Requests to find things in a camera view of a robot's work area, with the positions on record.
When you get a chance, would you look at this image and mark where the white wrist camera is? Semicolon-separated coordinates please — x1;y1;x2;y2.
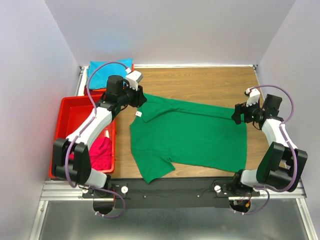
124;67;143;91
244;87;260;107

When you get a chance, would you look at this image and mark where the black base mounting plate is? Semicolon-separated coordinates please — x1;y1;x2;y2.
82;176;259;209

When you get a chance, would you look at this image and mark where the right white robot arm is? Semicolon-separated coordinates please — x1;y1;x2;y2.
230;89;308;196

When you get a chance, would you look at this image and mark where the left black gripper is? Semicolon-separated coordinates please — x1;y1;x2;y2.
118;81;148;108

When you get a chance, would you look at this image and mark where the folded dark red t-shirt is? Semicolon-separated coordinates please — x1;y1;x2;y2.
83;85;106;96

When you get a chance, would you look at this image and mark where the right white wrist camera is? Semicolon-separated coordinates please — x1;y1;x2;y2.
244;87;260;107

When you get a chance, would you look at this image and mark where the crumpled magenta t-shirt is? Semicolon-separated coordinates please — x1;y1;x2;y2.
68;136;113;171

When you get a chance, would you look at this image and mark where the green t-shirt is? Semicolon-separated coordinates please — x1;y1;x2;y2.
130;94;248;184

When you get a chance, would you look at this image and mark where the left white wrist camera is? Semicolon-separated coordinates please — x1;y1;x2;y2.
124;67;143;91

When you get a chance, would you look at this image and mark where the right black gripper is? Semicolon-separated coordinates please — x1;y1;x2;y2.
230;97;264;125

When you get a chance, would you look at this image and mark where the folded orange t-shirt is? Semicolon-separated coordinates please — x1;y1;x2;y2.
86;64;135;92

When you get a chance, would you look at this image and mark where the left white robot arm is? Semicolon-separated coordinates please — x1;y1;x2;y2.
51;70;147;198

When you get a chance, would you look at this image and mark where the folded blue t-shirt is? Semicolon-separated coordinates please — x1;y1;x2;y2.
86;58;133;91

